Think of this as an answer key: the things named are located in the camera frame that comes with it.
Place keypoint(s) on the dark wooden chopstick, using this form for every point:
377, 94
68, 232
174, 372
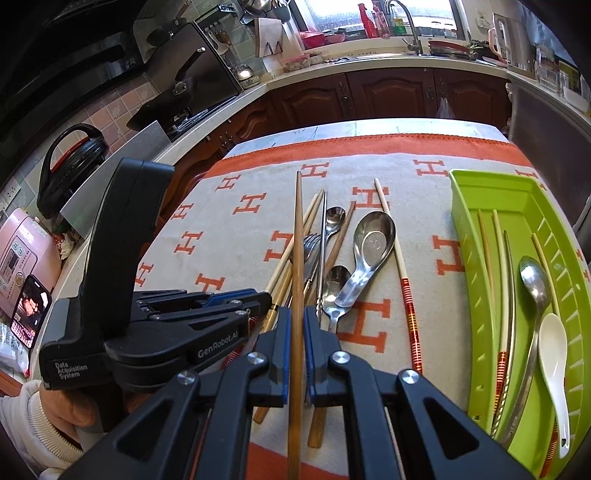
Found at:
299, 230
341, 229

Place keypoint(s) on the pale cutting board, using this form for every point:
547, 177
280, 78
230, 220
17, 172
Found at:
277, 32

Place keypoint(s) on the black red pressure cooker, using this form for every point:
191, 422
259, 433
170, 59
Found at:
69, 175

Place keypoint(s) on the black gas stove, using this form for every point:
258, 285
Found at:
198, 117

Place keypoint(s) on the pink basin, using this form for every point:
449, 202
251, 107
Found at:
311, 40

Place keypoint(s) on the green plastic utensil tray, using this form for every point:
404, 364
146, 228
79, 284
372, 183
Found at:
503, 198

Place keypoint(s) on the wide steel soup spoon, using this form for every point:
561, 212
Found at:
374, 240

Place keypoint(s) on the orange grey printed blanket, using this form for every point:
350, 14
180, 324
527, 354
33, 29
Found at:
258, 184

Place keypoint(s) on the steel teapot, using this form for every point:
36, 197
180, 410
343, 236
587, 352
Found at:
243, 72

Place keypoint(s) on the steel chopstick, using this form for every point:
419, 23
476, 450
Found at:
323, 217
511, 314

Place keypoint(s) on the steel faucet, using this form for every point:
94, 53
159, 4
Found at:
415, 41

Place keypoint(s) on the stainless steel splash panel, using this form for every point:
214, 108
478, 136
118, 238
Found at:
134, 147

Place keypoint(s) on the hanging plastic bag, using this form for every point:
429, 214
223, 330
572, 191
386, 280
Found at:
445, 110

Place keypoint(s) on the red pan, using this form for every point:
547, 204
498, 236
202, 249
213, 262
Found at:
450, 48

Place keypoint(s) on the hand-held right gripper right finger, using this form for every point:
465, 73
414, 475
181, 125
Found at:
311, 355

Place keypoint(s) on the red spray bottle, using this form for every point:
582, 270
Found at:
369, 23

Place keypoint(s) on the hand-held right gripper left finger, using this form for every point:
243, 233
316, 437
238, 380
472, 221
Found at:
282, 355

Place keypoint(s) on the pink lidded food container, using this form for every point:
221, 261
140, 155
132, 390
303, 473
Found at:
295, 63

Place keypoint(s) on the pink bottle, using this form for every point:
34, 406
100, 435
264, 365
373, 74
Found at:
383, 23

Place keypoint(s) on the black range hood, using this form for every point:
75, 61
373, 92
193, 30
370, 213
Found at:
55, 69

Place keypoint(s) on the dark glass stove shield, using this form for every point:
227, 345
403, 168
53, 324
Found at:
217, 69

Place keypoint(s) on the brown wooden kitchen cabinets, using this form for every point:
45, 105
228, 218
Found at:
378, 92

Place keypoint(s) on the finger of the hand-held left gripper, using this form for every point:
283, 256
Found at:
231, 296
249, 307

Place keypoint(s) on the white ceramic spoon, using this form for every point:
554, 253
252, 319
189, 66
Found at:
551, 341

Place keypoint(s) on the large steel spoon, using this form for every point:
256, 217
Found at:
535, 281

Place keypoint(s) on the plain light bamboo chopstick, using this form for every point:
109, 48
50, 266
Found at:
485, 254

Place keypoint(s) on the kitchen window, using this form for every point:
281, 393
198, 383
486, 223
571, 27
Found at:
332, 14

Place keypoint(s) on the steel electric kettle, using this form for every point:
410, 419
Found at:
515, 41

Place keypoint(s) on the glass jar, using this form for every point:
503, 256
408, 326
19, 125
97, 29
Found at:
547, 67

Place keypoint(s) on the black smartphone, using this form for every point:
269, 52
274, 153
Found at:
30, 314

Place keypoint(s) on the black frying pan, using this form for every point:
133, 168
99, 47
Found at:
157, 115

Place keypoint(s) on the person's left hand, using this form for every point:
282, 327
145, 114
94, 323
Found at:
62, 408

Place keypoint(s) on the pink kitchen appliance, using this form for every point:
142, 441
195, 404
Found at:
23, 249

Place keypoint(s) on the light bamboo chopstick dark band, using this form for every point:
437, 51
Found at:
310, 210

